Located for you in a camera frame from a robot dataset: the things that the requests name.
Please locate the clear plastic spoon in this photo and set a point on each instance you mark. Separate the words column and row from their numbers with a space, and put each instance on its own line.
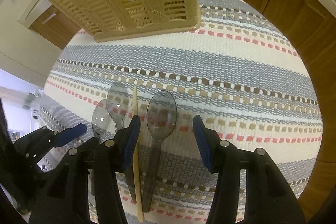
column 160, row 119
column 101, row 119
column 118, row 106

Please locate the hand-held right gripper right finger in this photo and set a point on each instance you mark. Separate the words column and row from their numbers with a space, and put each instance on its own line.
column 204, row 145

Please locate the striped woven cloth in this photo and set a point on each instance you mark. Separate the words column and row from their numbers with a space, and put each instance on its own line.
column 223, row 69

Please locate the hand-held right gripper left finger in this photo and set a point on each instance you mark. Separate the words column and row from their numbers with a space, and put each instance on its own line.
column 131, row 145

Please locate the wooden chopstick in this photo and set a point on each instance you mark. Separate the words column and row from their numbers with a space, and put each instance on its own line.
column 138, row 187

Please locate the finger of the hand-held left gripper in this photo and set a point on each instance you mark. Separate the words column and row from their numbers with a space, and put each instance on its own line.
column 71, row 133

